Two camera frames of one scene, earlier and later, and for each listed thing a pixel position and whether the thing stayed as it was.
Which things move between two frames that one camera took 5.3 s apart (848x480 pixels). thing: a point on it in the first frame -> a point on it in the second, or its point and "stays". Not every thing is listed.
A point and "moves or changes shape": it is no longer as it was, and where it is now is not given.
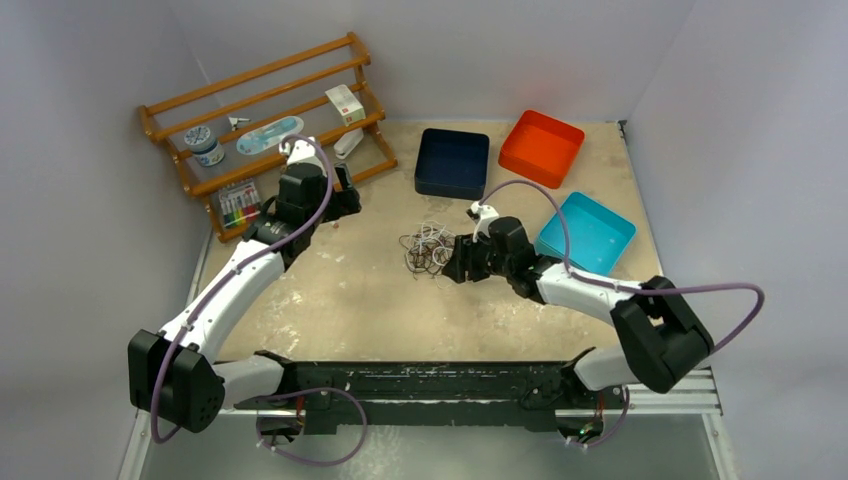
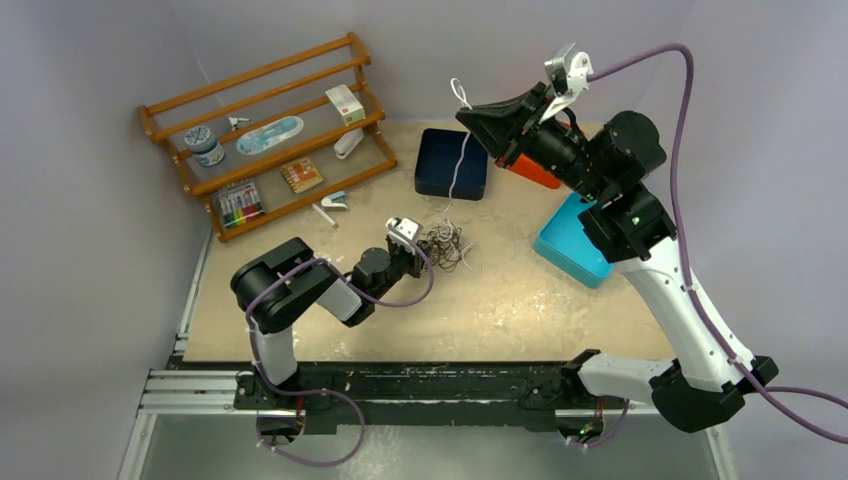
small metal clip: (234, 121) stays
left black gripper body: (342, 203) -> (401, 263)
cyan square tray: (596, 236) stays
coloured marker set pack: (239, 202) stays
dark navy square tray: (452, 164) stays
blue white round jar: (204, 146) stays
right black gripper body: (483, 259) -> (538, 137)
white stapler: (347, 142) stays
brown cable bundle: (428, 250) moves or changes shape
